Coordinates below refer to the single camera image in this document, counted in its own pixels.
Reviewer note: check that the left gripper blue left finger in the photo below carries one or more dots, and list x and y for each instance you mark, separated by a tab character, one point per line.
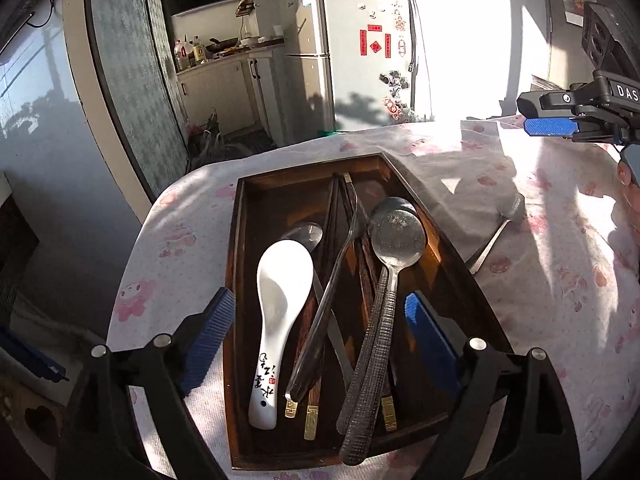
205	333

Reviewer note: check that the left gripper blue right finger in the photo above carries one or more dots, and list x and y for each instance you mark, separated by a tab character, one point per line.
439	340

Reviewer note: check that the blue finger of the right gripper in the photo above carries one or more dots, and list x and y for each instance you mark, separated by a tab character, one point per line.
551	126

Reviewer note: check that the white ceramic soup spoon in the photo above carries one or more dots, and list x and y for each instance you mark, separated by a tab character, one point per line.
283	279

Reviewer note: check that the smooth steel spoon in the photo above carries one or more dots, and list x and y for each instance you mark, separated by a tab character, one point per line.
512	211

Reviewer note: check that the steel fork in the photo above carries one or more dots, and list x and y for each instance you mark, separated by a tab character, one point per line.
305	369

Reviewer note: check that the large textured steel spoon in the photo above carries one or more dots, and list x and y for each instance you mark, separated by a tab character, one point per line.
398	240

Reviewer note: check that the dark wooden chopstick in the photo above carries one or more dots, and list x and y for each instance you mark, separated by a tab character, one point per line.
309	311

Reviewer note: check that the white kitchen cabinet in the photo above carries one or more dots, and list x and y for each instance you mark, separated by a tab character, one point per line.
242	90

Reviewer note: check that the person's right hand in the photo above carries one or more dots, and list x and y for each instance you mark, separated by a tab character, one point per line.
629	179

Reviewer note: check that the pink patterned tablecloth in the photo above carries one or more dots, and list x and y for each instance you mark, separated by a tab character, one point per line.
565	279

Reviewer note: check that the dark wooden tray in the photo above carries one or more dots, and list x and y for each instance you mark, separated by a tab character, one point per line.
265	206

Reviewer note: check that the plastic bag of vegetables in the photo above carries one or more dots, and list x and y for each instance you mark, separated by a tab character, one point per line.
206	144

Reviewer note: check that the white refrigerator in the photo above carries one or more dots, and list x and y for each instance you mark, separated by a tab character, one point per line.
348	64

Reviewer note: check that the frosted glass sliding door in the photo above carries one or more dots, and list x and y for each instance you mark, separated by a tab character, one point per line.
136	70

